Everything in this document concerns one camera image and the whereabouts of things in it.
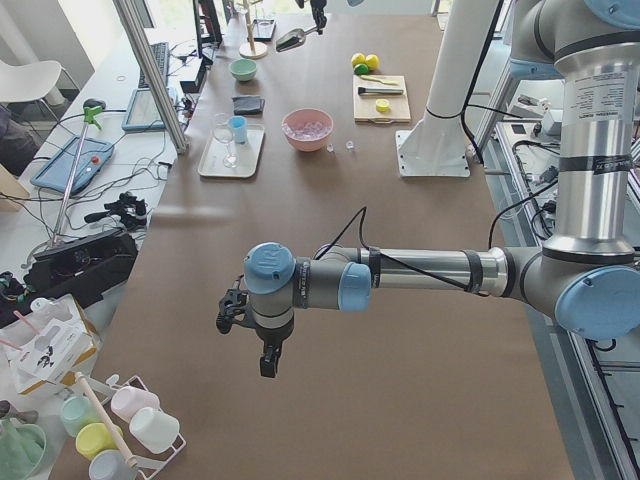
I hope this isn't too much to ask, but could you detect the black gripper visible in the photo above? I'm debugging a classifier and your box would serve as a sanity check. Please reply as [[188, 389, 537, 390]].
[[310, 0, 327, 35], [252, 312, 294, 378]]

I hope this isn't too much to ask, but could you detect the steel ice scoop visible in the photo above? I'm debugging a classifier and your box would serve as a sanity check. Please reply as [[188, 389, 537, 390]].
[[276, 27, 317, 52]]

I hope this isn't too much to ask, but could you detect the pink bowl of ice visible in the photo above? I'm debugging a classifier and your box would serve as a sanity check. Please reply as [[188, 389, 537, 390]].
[[281, 108, 334, 152]]

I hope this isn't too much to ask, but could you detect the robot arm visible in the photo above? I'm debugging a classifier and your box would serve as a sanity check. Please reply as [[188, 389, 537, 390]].
[[217, 1, 639, 377]]

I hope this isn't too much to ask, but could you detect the blue plastic cup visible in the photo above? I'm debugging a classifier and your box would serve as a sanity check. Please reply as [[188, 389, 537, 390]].
[[228, 115, 248, 144]]

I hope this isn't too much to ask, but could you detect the white plastic cup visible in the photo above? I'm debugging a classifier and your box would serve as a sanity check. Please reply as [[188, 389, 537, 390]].
[[129, 407, 180, 454]]

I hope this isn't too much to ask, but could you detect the pink plastic cup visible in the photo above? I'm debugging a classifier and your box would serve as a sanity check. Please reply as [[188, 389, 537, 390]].
[[110, 385, 160, 422]]

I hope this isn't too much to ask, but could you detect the grey plastic cup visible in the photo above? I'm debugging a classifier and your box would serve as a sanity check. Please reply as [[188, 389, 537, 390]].
[[89, 450, 136, 480]]

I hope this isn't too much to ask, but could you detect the yellow plastic cup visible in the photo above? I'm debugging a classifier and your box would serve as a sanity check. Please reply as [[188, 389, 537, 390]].
[[75, 422, 117, 461]]

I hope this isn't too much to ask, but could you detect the mint green plastic cup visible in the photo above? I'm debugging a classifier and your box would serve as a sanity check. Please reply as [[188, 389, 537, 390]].
[[59, 395, 101, 437]]

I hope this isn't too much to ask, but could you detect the green lime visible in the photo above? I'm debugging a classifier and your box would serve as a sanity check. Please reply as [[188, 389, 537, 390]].
[[353, 63, 371, 75]]

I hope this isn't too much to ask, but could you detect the yellow plastic knife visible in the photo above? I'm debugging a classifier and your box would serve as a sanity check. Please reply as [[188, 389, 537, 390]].
[[359, 75, 399, 86]]

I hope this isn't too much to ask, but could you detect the steel muddler black tip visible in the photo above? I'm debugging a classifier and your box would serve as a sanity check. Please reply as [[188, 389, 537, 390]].
[[357, 86, 404, 96]]

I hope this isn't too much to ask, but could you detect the green ceramic bowl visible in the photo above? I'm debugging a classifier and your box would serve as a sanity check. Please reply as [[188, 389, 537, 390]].
[[228, 58, 257, 82]]

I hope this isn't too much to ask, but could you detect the bamboo cutting board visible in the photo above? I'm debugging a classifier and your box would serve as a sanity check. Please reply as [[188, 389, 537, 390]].
[[353, 75, 411, 123]]

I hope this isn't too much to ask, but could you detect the yellow lemon half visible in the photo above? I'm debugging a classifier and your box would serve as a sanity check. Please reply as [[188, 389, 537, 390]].
[[375, 99, 390, 112]]

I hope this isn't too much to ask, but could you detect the grey folded cloth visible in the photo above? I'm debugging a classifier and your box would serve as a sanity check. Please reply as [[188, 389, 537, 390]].
[[232, 95, 265, 115]]

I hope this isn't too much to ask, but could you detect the clear wine glass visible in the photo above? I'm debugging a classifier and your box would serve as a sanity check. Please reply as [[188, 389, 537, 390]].
[[213, 113, 238, 169]]

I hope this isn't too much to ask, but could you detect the cream plastic tray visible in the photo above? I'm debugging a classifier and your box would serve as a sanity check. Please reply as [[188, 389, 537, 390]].
[[197, 124, 265, 179]]

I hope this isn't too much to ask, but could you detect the black keyboard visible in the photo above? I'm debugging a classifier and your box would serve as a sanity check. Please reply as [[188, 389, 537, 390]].
[[136, 41, 171, 91]]

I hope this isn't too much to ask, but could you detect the wooden rolling stick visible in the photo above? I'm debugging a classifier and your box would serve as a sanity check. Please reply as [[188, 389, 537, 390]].
[[74, 372, 139, 470]]

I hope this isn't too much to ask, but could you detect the blue teach pendant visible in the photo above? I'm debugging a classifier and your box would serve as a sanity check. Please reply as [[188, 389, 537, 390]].
[[121, 88, 165, 133], [30, 136, 114, 194]]

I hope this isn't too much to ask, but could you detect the black bag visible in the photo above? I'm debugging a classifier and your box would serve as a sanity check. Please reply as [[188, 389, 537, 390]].
[[1, 229, 138, 327]]

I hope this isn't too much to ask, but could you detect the white cardboard box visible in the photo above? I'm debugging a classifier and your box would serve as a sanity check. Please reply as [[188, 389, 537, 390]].
[[1, 294, 102, 398]]

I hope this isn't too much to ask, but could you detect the white chair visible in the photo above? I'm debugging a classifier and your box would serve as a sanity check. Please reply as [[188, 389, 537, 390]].
[[1, 60, 80, 121]]

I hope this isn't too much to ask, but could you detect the white wire cup rack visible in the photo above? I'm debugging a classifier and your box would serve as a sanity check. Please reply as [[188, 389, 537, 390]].
[[73, 374, 187, 479]]

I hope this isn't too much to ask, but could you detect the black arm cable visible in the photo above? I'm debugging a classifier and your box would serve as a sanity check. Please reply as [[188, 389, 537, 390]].
[[312, 189, 561, 297]]

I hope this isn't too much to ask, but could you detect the aluminium frame post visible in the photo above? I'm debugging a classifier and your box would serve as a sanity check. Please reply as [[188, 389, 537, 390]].
[[113, 0, 188, 155]]

